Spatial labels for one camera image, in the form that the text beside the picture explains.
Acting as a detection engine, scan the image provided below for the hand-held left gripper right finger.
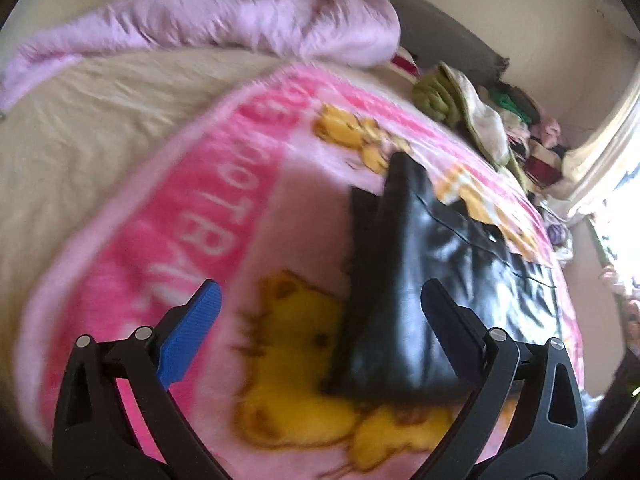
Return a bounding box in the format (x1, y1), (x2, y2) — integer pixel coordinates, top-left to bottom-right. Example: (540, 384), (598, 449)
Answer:
(420, 279), (588, 480)

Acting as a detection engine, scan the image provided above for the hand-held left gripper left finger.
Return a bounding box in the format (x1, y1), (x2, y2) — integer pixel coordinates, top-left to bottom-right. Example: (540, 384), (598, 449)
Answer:
(52, 279), (231, 480)

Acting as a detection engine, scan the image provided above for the black leather jacket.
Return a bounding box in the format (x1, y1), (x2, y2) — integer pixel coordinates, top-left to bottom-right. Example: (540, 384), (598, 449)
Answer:
(320, 152), (561, 406)

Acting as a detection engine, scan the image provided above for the pile of folded clothes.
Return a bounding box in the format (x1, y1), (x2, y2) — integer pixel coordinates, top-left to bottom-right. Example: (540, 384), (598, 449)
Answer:
(480, 82), (571, 191)

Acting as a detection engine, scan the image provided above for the pink cartoon printed blanket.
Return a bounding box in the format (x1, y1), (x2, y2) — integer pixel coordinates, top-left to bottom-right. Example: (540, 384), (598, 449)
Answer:
(15, 62), (583, 480)

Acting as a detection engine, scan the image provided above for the purple cloth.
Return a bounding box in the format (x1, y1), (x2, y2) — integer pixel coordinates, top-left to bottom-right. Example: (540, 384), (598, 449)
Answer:
(545, 212), (577, 263)

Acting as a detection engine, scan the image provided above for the green and cream blanket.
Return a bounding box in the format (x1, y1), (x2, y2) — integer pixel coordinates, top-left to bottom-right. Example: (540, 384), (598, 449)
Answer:
(411, 62), (531, 181)

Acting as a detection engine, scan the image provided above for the cream curtain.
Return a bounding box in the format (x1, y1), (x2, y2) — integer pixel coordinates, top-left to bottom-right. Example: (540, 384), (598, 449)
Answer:
(545, 65), (640, 218)

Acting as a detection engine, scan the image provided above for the red striped cloth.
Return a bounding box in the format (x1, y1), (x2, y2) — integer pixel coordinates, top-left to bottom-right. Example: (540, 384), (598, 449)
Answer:
(390, 47), (422, 79)

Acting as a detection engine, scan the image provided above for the grey headboard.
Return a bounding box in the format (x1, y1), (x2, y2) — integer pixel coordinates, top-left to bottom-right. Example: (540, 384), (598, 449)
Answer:
(260, 0), (511, 81)

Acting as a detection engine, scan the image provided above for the pink duvet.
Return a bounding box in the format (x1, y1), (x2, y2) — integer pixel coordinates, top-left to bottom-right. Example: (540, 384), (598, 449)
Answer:
(0, 0), (401, 111)

